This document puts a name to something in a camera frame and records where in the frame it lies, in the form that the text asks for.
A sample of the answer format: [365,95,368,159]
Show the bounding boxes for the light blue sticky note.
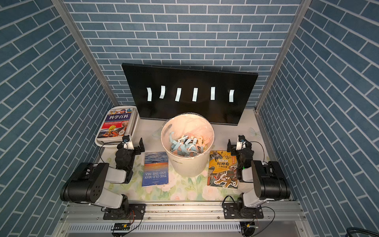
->
[175,87,182,102]
[192,87,198,102]
[159,86,166,99]
[147,87,153,102]
[229,89,235,103]
[210,87,216,101]

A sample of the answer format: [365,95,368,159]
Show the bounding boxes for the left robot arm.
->
[60,135,146,220]

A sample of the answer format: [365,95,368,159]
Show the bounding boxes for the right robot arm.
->
[222,135,291,219]

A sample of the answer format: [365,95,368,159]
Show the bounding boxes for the pile of discarded sticky notes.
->
[169,132,210,158]

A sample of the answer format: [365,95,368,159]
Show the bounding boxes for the black computer monitor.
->
[121,63,258,125]

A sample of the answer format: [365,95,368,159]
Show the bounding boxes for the yellow illustrated Chinese story book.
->
[207,150,238,189]

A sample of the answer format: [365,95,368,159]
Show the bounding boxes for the blue Old Man Sea book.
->
[142,152,169,187]

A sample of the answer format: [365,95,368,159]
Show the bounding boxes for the purple red science encyclopedia book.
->
[97,107,137,140]

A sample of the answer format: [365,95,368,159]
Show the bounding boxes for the white trash bin with liner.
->
[160,113,215,177]

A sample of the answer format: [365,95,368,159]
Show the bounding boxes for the floral table mat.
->
[85,153,292,202]

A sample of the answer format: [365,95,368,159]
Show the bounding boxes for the small black circuit board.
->
[111,223,131,232]

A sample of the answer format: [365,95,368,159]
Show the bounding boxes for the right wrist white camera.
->
[236,135,247,151]

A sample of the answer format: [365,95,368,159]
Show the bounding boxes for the wrist white camera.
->
[236,135,247,151]
[121,135,134,150]

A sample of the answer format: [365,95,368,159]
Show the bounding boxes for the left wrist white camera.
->
[121,135,134,150]

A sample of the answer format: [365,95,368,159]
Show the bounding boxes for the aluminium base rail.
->
[54,201,312,237]

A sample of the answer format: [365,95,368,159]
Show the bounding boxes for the right aluminium corner post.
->
[255,0,312,113]

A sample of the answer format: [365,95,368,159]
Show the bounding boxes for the aluminium corner post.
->
[51,0,119,106]
[255,0,312,113]

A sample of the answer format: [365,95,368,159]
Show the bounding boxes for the left aluminium corner post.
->
[51,0,119,106]

